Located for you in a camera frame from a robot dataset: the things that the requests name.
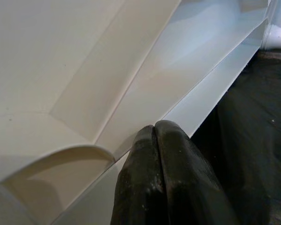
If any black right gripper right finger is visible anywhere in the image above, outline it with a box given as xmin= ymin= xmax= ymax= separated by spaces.
xmin=154 ymin=120 xmax=241 ymax=225

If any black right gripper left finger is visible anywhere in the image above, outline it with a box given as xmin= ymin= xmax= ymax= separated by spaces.
xmin=109 ymin=124 xmax=166 ymax=225

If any white plastic ribbed table top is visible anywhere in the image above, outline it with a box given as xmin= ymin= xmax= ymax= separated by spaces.
xmin=0 ymin=0 xmax=281 ymax=225

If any white plastic table leg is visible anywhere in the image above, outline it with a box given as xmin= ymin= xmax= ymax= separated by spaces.
xmin=263 ymin=0 xmax=281 ymax=51

